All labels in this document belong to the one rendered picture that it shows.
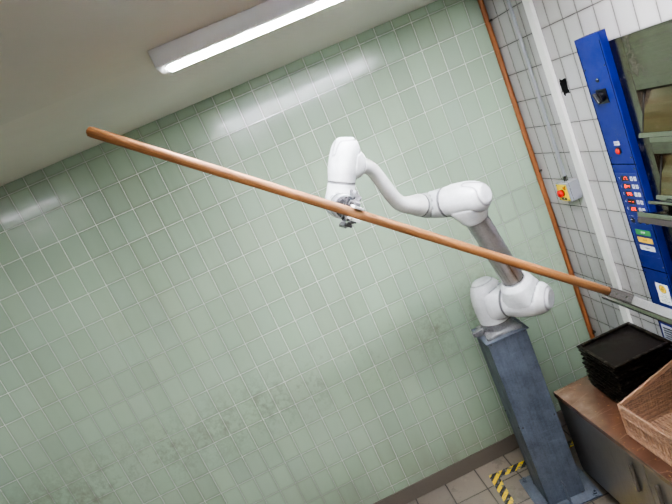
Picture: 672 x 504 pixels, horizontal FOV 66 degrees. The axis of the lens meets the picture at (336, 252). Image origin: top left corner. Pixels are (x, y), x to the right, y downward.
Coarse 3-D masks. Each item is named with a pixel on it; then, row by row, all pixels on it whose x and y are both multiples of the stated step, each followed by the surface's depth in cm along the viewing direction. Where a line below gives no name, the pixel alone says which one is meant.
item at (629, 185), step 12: (624, 180) 224; (636, 180) 216; (624, 192) 227; (636, 192) 220; (636, 204) 223; (636, 216) 226; (636, 228) 230; (648, 228) 222; (636, 240) 234; (648, 240) 226; (648, 252) 229
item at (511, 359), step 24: (480, 336) 260; (504, 336) 250; (528, 336) 251; (504, 360) 253; (528, 360) 254; (504, 384) 255; (528, 384) 256; (504, 408) 279; (528, 408) 259; (552, 408) 260; (528, 432) 261; (552, 432) 263; (528, 456) 271; (552, 456) 265; (528, 480) 293; (552, 480) 268; (576, 480) 269
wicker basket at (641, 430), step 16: (656, 384) 216; (624, 400) 215; (640, 400) 216; (656, 400) 217; (624, 416) 214; (640, 416) 204; (656, 416) 219; (640, 432) 208; (656, 432) 195; (656, 448) 201
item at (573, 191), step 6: (570, 180) 263; (576, 180) 261; (558, 186) 268; (564, 186) 262; (570, 186) 261; (576, 186) 262; (564, 192) 265; (570, 192) 262; (576, 192) 262; (564, 198) 267; (570, 198) 263; (576, 198) 263
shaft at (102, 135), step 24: (120, 144) 145; (144, 144) 146; (192, 168) 150; (216, 168) 150; (288, 192) 154; (360, 216) 158; (432, 240) 163; (456, 240) 165; (528, 264) 169; (600, 288) 174
